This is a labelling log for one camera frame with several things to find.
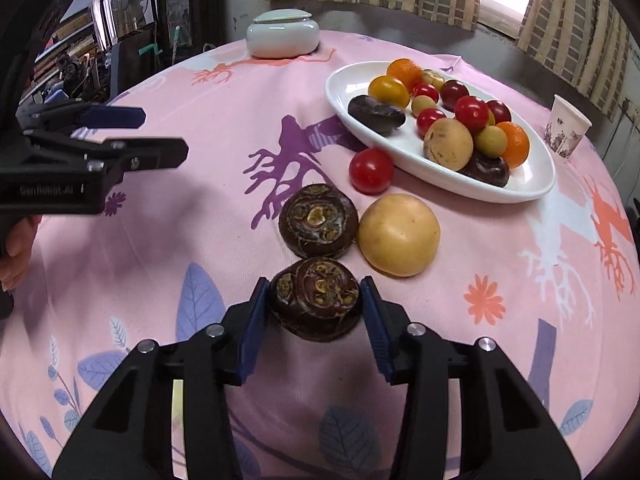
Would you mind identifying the dark water chestnut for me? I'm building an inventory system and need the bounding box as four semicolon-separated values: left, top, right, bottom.
269;257;363;342
279;183;359;258

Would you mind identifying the red cherry tomato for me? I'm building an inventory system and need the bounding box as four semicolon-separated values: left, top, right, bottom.
416;108;446;139
348;148;394;195

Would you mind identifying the yellow orange tomato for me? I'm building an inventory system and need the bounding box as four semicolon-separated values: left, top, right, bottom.
368;75;410;110

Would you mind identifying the small orange tangerine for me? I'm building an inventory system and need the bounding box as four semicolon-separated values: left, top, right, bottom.
497;122;530;170

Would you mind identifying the small yellow longan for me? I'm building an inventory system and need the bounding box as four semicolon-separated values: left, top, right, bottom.
474;126;508;158

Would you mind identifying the speckled brown round fruit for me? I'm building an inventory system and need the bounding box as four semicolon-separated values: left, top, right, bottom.
423;118;474;171

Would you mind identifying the large orange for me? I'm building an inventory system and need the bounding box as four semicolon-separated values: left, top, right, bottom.
386;58;423;93

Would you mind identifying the pale yellow longan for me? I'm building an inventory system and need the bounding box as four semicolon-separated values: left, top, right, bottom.
411;96;437;118

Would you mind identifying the person left hand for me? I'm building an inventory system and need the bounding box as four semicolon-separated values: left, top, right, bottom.
0;216;42;292

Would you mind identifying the pink patterned tablecloth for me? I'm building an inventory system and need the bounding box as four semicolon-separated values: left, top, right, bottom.
1;32;639;479

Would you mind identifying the white lidded ceramic jar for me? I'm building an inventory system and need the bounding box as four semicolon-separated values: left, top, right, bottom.
245;9;320;60

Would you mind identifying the large tan round fruit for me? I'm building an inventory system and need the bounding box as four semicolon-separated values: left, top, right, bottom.
357;193;442;278

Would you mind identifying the white oval plate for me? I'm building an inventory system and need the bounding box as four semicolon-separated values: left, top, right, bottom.
326;61;556;204

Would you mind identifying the dark chestnut on plate right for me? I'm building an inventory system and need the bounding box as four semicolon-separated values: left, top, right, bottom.
460;151;510;188

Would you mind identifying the dark chestnut on plate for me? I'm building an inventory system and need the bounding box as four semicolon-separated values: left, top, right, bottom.
347;94;406;136
460;151;510;188

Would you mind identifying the dark chestnut on plate left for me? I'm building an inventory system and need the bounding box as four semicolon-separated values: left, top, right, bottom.
347;94;406;136

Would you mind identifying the floral paper cup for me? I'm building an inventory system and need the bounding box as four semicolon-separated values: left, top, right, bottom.
542;94;592;159

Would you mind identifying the small red tomato on plate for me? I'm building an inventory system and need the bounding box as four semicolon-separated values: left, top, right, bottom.
411;82;439;103

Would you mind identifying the dark red plum right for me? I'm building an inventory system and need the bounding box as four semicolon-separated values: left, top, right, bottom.
486;100;512;125

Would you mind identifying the dark red plum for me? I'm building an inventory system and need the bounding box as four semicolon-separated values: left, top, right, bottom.
486;100;512;125
439;79;470;112

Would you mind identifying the yellow green fruit on plate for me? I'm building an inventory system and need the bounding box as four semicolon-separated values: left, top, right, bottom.
422;70;446;91

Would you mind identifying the dark red plum left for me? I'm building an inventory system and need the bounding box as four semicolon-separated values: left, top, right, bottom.
439;79;470;112

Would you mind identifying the right checkered curtain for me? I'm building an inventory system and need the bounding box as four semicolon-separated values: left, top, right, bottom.
516;0;630;118

